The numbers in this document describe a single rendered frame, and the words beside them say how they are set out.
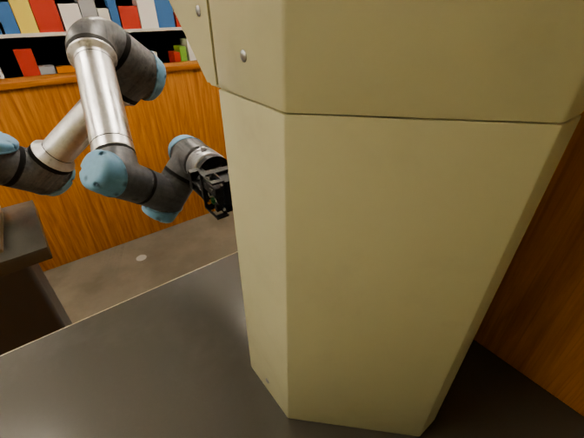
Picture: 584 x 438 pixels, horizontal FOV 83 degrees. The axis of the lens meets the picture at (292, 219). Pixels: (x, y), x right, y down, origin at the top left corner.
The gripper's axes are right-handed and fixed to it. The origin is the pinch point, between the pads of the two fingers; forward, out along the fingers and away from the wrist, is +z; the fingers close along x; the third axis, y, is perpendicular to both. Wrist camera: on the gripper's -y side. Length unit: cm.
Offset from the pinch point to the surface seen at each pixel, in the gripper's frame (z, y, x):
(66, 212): -190, 33, -83
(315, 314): 18.7, 8.3, -1.3
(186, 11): 0.3, 10.8, 27.3
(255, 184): 11.3, 10.8, 12.8
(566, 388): 41, -26, -23
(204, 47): 3.5, 10.8, 24.5
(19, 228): -72, 41, -26
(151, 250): -169, -6, -120
